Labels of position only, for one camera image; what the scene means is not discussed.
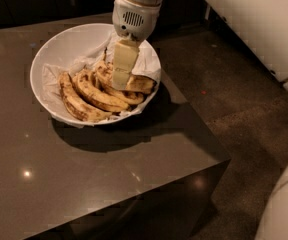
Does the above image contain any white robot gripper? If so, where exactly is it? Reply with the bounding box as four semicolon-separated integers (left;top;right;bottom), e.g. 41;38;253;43
112;0;160;90

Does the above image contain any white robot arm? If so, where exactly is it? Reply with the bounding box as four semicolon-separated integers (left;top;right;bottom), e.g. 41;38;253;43
151;0;288;240

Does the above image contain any spotted banana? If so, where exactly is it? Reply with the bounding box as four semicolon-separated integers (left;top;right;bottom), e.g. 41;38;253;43
94;53;156;94
74;69;130;113
58;72;111;122
102;84;144;105

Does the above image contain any white ceramic bowl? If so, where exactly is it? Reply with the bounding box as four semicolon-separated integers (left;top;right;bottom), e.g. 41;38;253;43
30;23;161;128

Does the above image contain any white paper liner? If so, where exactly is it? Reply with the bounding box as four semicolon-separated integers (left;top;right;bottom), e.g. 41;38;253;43
30;24;161;128

